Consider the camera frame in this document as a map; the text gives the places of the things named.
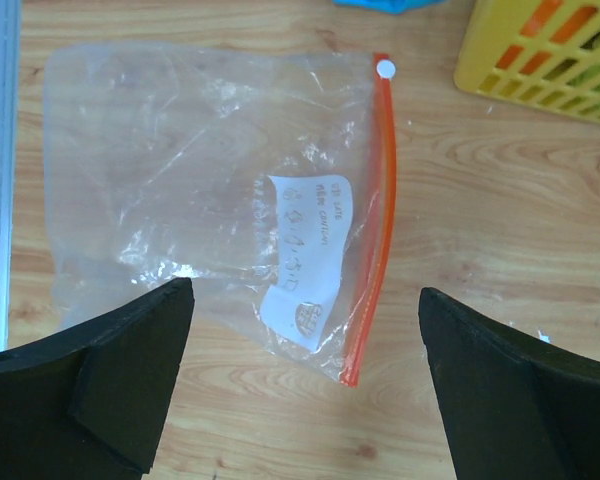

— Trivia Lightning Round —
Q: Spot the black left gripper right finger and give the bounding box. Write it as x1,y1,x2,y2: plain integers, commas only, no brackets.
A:
418,287,600,479

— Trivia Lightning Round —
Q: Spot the blue cloth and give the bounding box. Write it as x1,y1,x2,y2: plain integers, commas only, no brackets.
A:
333,0,442,15

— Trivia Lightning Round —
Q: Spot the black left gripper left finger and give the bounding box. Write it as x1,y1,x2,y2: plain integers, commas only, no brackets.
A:
0,278,194,479

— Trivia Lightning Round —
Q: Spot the clear zip top bag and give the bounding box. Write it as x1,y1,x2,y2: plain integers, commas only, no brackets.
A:
43,41,397,387

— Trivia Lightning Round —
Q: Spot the yellow plastic basket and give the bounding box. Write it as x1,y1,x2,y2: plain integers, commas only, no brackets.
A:
454,1,600,124

